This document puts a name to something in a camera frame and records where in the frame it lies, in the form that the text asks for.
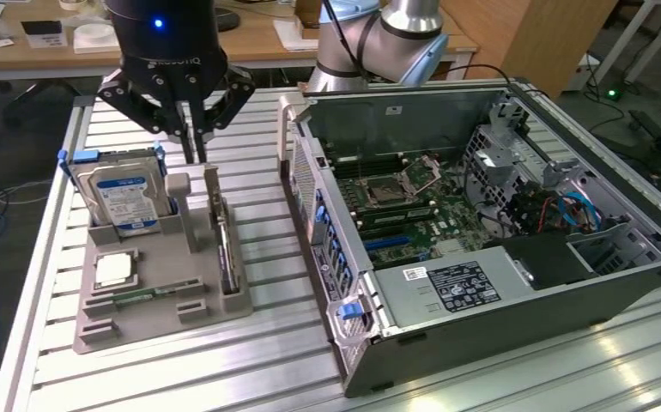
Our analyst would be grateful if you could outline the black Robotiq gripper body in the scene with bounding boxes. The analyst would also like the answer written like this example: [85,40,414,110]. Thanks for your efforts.
[102,0,231,112]

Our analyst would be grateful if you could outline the graphics card with fan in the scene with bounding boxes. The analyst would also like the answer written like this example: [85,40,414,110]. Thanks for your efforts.
[200,164,240,297]

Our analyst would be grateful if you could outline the white tape roll box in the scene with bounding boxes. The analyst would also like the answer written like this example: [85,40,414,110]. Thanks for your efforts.
[70,23,125,55]

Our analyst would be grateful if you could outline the black round lamp base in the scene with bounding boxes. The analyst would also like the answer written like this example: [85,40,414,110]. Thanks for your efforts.
[213,7,243,33]

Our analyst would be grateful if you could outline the wooden desk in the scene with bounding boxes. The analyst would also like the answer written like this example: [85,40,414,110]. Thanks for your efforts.
[0,0,480,83]

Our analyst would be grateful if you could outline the white paper stack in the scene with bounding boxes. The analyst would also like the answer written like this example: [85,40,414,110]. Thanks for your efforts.
[273,19,323,53]

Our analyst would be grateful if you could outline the hard disk in blue carrier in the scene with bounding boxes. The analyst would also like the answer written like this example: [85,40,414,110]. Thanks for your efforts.
[56,141,177,238]

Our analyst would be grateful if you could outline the black and white box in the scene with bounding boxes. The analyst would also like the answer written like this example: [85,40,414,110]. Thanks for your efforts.
[20,20,70,50]

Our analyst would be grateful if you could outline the black chair base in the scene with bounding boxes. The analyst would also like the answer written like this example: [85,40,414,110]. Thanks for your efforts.
[0,79,80,126]

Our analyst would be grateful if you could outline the brown cardboard box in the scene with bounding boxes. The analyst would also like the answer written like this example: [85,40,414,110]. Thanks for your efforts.
[293,0,325,29]

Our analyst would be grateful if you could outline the CPU socket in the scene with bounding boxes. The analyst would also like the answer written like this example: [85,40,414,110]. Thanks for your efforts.
[362,173,418,208]

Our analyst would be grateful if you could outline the silver CPU chip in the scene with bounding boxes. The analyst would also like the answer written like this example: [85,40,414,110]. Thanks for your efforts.
[92,254,137,289]

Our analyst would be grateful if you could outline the metal socket cover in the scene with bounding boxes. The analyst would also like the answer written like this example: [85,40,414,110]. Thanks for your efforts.
[399,154,443,186]

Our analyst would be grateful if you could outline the grey plastic parts rack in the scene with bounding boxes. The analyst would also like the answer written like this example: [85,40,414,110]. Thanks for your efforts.
[70,162,253,355]

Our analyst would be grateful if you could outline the installed RAM stick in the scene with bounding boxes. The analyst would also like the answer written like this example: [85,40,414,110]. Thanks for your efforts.
[354,205,432,227]

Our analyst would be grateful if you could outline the green RAM stick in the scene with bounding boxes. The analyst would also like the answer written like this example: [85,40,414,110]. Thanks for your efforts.
[111,282,203,305]

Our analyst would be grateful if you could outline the blue expansion slot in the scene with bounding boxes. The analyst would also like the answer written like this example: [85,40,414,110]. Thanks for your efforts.
[363,234,412,253]

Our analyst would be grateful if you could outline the green motherboard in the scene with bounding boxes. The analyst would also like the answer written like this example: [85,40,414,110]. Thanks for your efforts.
[328,149,515,266]

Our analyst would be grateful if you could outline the metal disk bay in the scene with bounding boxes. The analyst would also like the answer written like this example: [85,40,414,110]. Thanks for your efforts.
[464,124,539,203]

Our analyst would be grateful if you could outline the wooden cabinet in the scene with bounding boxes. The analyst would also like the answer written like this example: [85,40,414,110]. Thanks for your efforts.
[476,0,622,99]

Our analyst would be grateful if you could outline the grey power supply unit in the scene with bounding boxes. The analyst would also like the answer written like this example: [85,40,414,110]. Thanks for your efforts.
[374,246,538,328]

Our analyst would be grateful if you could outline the open grey PC case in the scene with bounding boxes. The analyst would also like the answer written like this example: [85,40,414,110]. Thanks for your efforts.
[276,76,661,398]

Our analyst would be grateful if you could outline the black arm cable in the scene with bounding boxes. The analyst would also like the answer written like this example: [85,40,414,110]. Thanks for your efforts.
[320,0,378,81]

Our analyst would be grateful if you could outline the black cable behind case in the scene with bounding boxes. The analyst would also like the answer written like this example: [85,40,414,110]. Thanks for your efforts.
[436,63,515,83]

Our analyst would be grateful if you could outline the blue disk wire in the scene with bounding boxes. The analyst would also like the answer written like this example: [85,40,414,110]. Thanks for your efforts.
[556,191,605,236]

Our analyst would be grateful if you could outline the white table frame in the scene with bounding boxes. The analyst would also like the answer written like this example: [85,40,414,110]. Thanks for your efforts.
[591,0,661,118]

